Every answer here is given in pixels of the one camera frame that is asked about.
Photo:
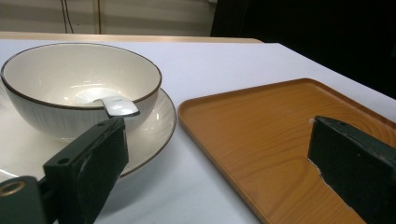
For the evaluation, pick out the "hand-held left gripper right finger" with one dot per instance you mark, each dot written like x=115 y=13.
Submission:
x=355 y=161

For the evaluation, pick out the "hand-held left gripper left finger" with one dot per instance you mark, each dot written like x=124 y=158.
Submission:
x=90 y=165

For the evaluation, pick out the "white ceramic spoon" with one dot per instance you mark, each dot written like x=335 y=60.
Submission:
x=116 y=105

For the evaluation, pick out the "white plate with dark rim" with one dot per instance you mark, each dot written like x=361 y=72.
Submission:
x=152 y=124

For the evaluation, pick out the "white bowl with dark rim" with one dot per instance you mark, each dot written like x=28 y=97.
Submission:
x=62 y=74

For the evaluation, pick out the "wooden tray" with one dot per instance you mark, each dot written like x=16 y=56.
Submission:
x=258 y=140

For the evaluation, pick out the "light curtain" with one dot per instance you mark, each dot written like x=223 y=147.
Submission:
x=140 y=15

